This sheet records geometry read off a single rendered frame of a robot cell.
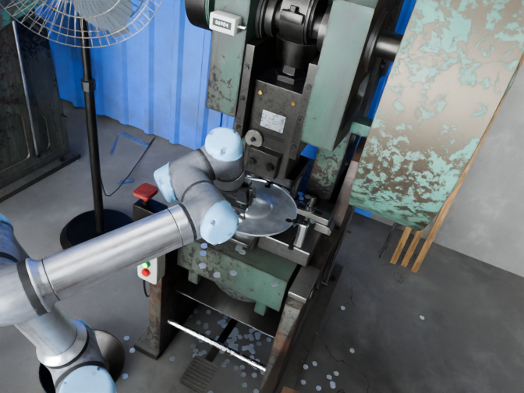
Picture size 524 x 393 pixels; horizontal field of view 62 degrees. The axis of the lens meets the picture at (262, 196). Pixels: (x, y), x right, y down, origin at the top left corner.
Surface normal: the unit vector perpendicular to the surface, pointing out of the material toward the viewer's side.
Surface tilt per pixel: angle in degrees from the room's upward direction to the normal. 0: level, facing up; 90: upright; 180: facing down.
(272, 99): 90
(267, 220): 0
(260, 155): 90
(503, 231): 90
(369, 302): 0
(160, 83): 90
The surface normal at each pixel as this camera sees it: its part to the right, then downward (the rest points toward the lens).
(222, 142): -0.01, -0.50
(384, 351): 0.16, -0.79
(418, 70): -0.36, 0.35
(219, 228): 0.51, 0.58
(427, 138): -0.41, 0.56
